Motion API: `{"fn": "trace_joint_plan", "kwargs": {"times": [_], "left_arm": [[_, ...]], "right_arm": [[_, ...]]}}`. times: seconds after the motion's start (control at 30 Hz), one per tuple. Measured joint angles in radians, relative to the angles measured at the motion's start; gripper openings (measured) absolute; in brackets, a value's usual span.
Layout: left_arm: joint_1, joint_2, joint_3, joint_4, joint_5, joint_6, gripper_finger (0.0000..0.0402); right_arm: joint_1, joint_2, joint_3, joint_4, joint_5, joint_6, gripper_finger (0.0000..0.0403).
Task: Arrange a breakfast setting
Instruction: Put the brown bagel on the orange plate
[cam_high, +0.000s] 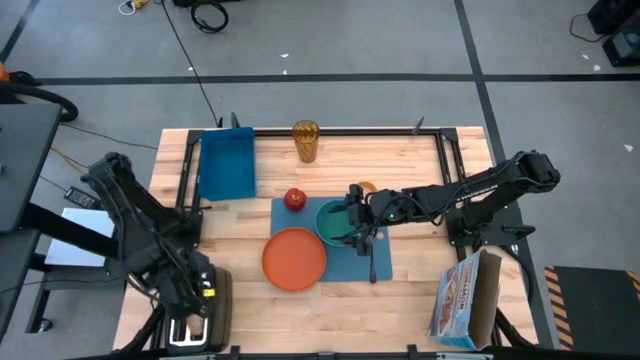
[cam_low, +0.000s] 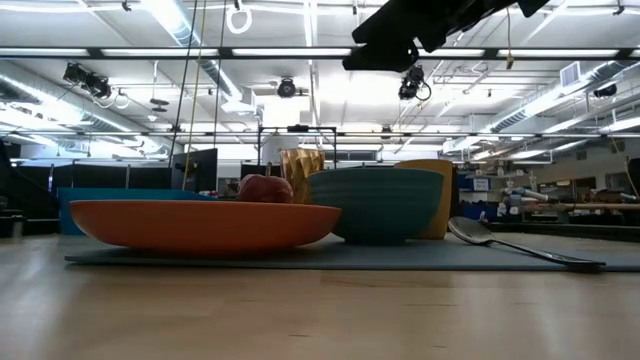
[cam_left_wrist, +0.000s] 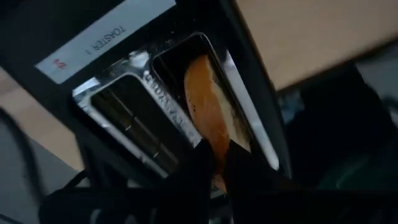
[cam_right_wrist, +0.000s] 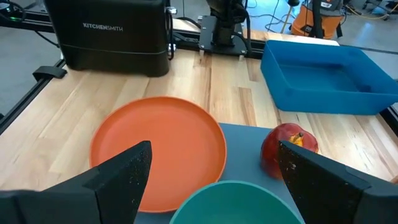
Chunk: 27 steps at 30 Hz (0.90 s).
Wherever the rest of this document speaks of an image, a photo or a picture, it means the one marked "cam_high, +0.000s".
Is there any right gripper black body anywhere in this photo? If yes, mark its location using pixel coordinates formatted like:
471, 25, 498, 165
348, 183, 404, 256

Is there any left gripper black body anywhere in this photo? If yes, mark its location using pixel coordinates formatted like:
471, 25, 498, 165
159, 254, 217, 319

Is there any teal bowl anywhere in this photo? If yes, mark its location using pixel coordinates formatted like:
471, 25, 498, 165
314, 199, 357, 248

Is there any red apple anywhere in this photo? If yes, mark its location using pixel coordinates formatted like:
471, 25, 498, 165
283, 187, 309, 213

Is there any orange plate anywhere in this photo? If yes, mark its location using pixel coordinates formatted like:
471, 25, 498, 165
261, 226, 328, 293

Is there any blue cinnamon cereal box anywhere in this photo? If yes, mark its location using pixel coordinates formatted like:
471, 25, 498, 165
428, 248, 504, 352

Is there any blue placemat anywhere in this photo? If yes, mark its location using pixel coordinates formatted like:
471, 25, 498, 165
267, 195, 394, 285

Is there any black and silver toaster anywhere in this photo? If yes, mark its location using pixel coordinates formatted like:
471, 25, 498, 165
164, 264, 234, 355

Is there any white board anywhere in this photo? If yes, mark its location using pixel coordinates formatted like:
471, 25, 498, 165
43, 207, 117, 269

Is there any blue plastic bin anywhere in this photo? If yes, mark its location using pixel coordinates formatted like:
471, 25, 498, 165
197, 126, 257, 202

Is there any black power adapter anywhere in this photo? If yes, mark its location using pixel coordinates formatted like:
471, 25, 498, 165
63, 186, 100, 210

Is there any black side desk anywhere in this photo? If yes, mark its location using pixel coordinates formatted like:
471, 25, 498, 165
0, 102, 136, 346

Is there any black hazard-striped mat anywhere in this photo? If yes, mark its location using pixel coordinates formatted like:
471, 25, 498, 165
543, 264, 640, 351

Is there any black floor monitor box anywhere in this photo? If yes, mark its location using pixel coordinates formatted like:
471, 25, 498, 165
602, 27, 640, 69

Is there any black equipment case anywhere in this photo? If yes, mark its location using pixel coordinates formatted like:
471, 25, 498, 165
586, 0, 640, 36

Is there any long black floor cable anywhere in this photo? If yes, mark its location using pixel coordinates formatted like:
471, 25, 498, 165
158, 0, 224, 128

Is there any thin yellow cable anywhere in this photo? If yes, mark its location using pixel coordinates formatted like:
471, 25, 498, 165
49, 146, 90, 172

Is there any coiled black floor cable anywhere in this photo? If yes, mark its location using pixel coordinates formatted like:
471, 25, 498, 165
189, 0, 230, 35

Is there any thick black hose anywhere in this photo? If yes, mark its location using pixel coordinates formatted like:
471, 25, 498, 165
0, 79, 80, 124

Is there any white and yellow plug cable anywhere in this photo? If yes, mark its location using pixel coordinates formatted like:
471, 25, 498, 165
118, 0, 151, 16

